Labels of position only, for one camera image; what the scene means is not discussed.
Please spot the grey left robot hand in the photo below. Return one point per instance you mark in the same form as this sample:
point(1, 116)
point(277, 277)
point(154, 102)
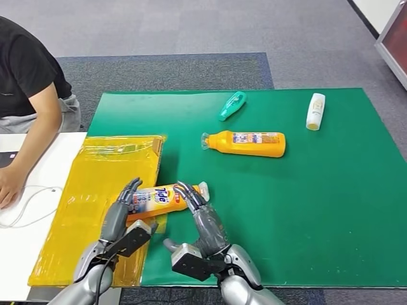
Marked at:
point(114, 221)

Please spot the person's hand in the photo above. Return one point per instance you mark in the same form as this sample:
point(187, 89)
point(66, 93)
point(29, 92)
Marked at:
point(9, 185)

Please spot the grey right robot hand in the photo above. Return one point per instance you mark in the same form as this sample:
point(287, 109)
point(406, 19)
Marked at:
point(208, 229)

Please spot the orange Tide detergent bottle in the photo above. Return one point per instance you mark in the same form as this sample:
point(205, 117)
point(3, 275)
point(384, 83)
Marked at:
point(155, 202)

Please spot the person's forearm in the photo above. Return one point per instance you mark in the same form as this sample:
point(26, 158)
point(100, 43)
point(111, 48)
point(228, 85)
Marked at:
point(35, 141)

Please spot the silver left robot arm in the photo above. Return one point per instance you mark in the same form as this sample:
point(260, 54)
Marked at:
point(82, 286)

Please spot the teal plastic bottle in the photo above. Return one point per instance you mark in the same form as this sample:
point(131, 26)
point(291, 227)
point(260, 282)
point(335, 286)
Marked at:
point(232, 106)

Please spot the white plastic bottle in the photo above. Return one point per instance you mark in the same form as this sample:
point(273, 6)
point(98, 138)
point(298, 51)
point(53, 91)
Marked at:
point(315, 111)

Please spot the black flat device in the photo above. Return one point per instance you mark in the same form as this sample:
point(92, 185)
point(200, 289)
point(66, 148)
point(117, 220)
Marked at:
point(7, 159)

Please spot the yellow transparent plastic bag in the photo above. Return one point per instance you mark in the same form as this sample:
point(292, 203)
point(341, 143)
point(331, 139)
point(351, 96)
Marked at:
point(82, 202)

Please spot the person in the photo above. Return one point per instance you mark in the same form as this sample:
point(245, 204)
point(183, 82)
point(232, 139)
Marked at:
point(22, 67)

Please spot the green table mat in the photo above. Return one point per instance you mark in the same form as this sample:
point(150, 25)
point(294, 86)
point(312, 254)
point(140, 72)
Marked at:
point(318, 189)

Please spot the white framed red panel cabinet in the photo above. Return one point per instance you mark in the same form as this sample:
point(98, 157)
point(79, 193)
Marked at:
point(397, 42)

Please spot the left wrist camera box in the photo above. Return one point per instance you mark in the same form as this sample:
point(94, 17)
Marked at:
point(134, 242)

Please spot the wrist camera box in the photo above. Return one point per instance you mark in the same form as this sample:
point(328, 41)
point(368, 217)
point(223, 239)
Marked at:
point(134, 242)
point(194, 265)

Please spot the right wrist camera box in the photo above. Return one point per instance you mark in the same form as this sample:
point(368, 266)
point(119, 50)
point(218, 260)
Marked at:
point(194, 265)

